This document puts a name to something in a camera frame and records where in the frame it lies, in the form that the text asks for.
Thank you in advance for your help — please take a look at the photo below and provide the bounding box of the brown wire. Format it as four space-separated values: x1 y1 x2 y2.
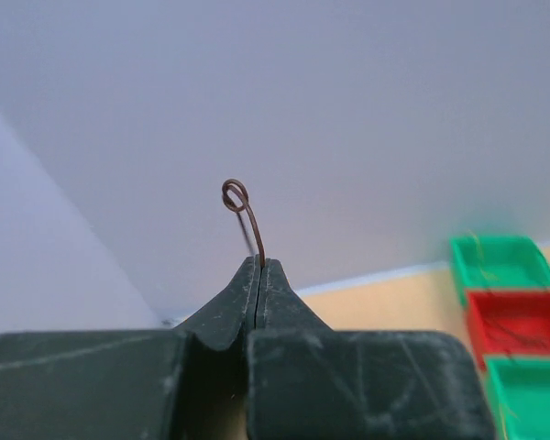
220 178 268 267

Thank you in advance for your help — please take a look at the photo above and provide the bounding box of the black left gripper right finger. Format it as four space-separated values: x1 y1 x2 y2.
247 259 496 439

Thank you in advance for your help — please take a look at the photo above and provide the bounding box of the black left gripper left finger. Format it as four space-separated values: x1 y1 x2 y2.
0 258 261 439

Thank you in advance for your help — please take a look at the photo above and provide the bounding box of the green plastic bin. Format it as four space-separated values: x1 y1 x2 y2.
449 234 550 307
485 357 550 440

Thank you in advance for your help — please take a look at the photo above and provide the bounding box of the near green plastic bin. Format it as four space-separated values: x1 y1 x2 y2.
485 357 550 440

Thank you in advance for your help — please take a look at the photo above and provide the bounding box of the red plastic bin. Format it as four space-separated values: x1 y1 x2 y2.
466 290 550 371

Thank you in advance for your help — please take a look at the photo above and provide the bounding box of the far green plastic bin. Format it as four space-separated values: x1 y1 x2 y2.
449 234 550 307

